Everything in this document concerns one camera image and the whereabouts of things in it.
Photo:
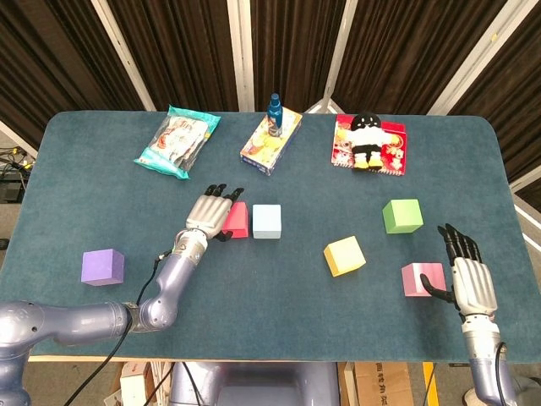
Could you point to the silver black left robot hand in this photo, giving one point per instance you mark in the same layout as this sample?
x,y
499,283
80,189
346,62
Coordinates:
x,y
207,213

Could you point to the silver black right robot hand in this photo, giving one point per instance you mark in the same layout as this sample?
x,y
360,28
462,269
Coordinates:
x,y
473,287

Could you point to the red foam cube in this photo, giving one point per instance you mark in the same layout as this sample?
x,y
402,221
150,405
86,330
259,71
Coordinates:
x,y
238,222

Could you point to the pink foam cube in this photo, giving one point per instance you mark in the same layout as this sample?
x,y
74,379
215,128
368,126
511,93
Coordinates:
x,y
414,279

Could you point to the light blue foam cube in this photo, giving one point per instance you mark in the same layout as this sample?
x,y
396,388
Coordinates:
x,y
267,222

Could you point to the yellow foam cube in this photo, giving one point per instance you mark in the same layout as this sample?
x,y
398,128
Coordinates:
x,y
344,256

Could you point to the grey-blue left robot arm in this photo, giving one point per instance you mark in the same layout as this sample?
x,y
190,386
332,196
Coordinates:
x,y
76,323

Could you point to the teal snack bag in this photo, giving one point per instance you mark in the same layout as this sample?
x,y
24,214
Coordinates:
x,y
177,139

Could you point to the blue yellow tissue box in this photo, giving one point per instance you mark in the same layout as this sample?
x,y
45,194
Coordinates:
x,y
266,148

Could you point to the green foam cube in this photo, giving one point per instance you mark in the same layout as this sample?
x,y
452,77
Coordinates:
x,y
402,216

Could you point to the teal felt table cloth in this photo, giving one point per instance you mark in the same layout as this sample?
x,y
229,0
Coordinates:
x,y
253,304

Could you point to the purple foam cube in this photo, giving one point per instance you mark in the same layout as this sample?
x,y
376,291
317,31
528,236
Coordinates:
x,y
102,267

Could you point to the blue spray bottle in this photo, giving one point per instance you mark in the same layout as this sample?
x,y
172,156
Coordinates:
x,y
274,116

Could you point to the brown cardboard box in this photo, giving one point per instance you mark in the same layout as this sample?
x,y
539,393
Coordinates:
x,y
380,385

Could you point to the red printed spiral notebook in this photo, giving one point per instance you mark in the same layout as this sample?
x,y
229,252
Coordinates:
x,y
395,148

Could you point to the brown pleated curtain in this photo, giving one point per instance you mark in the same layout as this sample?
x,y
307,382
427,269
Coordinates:
x,y
181,51

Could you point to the black white plush toy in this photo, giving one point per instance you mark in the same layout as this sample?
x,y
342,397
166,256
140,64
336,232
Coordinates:
x,y
367,135

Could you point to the grey-blue robot torso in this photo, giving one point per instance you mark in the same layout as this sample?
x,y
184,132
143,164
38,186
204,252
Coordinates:
x,y
262,385

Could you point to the white cardboard box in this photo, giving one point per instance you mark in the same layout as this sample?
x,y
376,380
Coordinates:
x,y
135,385

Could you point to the white frame bar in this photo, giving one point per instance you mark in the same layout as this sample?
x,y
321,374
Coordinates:
x,y
17,141
526,179
528,226

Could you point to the white frame post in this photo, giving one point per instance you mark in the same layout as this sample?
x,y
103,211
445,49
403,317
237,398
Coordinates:
x,y
338,51
122,51
477,59
241,51

